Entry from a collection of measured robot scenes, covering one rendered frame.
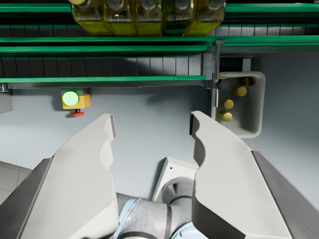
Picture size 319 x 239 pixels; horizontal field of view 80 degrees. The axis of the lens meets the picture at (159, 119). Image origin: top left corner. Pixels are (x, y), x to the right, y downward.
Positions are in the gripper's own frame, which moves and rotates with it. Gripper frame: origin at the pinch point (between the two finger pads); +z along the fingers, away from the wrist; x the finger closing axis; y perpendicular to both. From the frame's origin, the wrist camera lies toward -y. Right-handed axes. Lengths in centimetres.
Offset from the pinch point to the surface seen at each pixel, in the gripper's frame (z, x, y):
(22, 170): 104, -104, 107
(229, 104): 48, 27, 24
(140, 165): 45, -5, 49
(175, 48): 38.9, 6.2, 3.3
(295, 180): 42, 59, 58
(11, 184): 100, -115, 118
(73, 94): 46, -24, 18
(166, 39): 39.6, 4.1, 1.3
